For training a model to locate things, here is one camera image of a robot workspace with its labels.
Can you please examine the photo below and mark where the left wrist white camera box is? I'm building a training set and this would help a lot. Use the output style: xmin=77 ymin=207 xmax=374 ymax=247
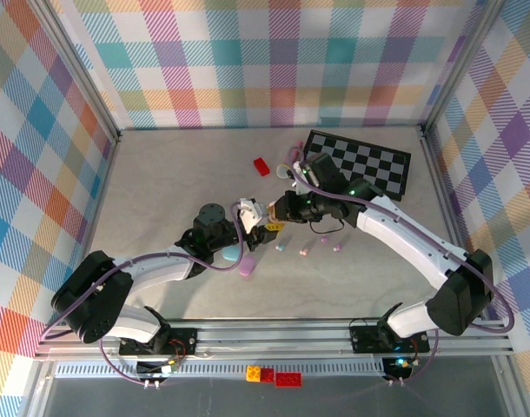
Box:
xmin=237 ymin=197 xmax=268 ymax=235

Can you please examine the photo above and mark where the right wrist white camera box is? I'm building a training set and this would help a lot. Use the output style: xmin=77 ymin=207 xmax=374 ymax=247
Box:
xmin=290 ymin=161 xmax=314 ymax=196

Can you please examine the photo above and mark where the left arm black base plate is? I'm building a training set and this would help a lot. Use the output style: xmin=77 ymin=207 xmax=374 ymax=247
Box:
xmin=118 ymin=328 xmax=198 ymax=356

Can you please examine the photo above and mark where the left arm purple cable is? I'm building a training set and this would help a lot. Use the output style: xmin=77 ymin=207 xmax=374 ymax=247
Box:
xmin=41 ymin=202 xmax=248 ymax=387

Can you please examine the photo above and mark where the pink toy microphone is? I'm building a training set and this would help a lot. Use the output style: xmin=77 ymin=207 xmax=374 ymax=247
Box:
xmin=275 ymin=140 xmax=304 ymax=180

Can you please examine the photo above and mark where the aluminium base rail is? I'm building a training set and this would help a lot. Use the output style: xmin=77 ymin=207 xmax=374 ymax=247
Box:
xmin=34 ymin=319 xmax=516 ymax=361

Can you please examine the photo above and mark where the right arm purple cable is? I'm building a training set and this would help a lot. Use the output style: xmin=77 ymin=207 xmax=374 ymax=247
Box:
xmin=288 ymin=162 xmax=517 ymax=387

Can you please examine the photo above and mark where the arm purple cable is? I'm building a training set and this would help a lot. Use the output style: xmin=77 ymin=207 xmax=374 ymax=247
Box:
xmin=288 ymin=162 xmax=517 ymax=387
xmin=41 ymin=202 xmax=248 ymax=387

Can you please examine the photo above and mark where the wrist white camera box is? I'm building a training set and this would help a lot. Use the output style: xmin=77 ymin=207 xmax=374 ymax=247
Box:
xmin=290 ymin=161 xmax=314 ymax=196
xmin=237 ymin=197 xmax=268 ymax=235

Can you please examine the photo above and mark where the black controller board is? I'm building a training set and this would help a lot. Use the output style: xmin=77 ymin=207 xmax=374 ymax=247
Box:
xmin=381 ymin=356 xmax=413 ymax=380
xmin=136 ymin=360 xmax=180 ymax=378

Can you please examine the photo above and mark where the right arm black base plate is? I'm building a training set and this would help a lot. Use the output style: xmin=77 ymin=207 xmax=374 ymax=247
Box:
xmin=349 ymin=323 xmax=431 ymax=354

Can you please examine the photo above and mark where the slotted grey cable duct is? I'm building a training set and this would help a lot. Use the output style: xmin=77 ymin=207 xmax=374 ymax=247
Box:
xmin=54 ymin=362 xmax=390 ymax=379

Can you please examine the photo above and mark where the black grey chessboard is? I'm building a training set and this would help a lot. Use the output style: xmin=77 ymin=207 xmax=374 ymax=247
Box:
xmin=301 ymin=129 xmax=413 ymax=202

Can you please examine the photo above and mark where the aluminium side rail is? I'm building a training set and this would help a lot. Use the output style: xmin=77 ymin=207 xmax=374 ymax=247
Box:
xmin=414 ymin=123 xmax=486 ymax=322
xmin=67 ymin=128 xmax=125 ymax=325

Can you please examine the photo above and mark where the aluminium frame post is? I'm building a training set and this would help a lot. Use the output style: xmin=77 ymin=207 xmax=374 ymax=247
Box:
xmin=419 ymin=0 xmax=507 ymax=136
xmin=28 ymin=0 xmax=123 ymax=144

